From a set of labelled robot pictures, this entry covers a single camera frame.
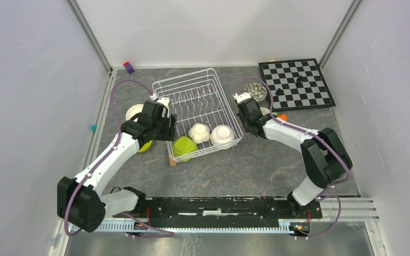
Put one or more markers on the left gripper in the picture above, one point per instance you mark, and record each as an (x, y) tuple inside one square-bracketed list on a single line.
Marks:
[(170, 134)]

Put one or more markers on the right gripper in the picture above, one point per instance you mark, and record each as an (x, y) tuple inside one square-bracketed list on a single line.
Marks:
[(239, 114)]

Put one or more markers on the tan ceramic floral bowl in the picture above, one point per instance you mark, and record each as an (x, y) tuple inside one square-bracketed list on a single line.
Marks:
[(264, 111)]

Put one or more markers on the pink patterned bowl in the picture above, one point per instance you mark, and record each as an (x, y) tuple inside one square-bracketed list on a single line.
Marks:
[(256, 90)]

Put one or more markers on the yellow green round bowl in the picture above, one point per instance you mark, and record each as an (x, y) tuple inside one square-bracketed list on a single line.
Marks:
[(146, 147)]

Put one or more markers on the large white ribbed bowl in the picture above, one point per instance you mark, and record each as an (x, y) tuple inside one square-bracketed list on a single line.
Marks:
[(133, 112)]

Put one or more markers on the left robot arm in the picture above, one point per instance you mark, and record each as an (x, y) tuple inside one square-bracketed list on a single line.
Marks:
[(81, 201)]

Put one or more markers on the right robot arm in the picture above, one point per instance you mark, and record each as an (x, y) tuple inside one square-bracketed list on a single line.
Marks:
[(324, 155)]

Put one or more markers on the green square plastic bowl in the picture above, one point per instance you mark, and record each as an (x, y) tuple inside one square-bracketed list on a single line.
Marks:
[(184, 145)]

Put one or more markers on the cream lobed small bowl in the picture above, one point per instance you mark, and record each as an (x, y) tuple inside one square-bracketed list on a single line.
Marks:
[(199, 133)]

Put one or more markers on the orange curved plastic piece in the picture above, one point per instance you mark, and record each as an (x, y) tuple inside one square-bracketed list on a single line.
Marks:
[(283, 117)]

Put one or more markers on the small wooden block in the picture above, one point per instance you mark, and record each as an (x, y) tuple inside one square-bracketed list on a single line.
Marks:
[(172, 162)]

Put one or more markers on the white round bowl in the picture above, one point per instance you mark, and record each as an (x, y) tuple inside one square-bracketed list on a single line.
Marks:
[(222, 137)]

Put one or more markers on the black white chessboard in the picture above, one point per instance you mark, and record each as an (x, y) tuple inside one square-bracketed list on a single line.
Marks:
[(312, 93)]

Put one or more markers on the red purple block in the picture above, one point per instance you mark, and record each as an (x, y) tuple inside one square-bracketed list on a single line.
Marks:
[(128, 67)]

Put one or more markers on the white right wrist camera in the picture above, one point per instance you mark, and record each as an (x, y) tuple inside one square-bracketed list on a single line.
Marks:
[(238, 98)]

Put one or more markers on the white wire dish rack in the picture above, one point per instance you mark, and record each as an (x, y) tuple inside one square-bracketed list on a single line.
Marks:
[(197, 97)]

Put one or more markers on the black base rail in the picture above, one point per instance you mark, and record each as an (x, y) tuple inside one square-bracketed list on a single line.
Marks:
[(222, 212)]

